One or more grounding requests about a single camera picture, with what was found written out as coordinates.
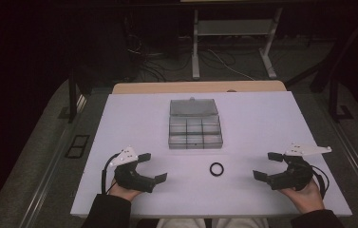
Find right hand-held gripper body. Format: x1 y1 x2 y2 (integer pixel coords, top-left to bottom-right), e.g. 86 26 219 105
266 142 333 192

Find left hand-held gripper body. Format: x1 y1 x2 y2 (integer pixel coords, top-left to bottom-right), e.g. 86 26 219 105
108 145 158 194

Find person's left hand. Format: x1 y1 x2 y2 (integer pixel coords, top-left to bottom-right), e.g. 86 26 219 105
107 179 143 202

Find person's right hand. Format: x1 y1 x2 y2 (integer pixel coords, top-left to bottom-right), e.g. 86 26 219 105
277 180 326 215

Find clear plastic compartment box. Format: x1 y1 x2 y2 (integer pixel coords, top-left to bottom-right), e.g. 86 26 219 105
167 97 224 150

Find black metal stand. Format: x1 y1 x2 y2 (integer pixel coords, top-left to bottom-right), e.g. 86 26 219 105
284 9 358 124
57 66 88 124

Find white metal stand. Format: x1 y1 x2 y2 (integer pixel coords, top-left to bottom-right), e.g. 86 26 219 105
191 7 284 81

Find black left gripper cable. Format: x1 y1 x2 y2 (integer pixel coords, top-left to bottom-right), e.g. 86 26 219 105
101 152 122 195

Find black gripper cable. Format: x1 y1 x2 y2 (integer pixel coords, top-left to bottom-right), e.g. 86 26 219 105
311 164 330 200
101 152 122 195

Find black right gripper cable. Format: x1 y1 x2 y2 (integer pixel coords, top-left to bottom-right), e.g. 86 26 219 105
311 164 330 200

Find black rubber ring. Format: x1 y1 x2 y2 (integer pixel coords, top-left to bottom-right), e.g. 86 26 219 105
209 161 225 178

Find metal floor rail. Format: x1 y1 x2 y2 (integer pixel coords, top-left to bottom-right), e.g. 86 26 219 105
17 94 88 228
321 104 358 205

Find black floor cables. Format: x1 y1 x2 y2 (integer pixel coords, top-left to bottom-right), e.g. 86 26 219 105
124 31 198 84

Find white floor cable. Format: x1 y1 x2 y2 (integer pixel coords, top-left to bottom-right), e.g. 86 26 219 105
206 47 257 82

